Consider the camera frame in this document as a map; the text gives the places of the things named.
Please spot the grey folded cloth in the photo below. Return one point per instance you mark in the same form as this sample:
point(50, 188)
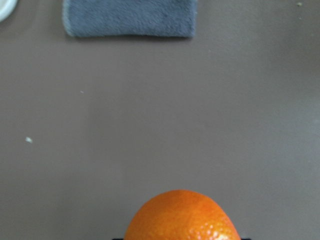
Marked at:
point(156, 18)

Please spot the cream rabbit tray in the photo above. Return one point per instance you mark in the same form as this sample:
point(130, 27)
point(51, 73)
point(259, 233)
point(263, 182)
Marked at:
point(6, 8)

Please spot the orange fruit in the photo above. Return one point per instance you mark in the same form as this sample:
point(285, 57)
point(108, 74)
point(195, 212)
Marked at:
point(181, 215)

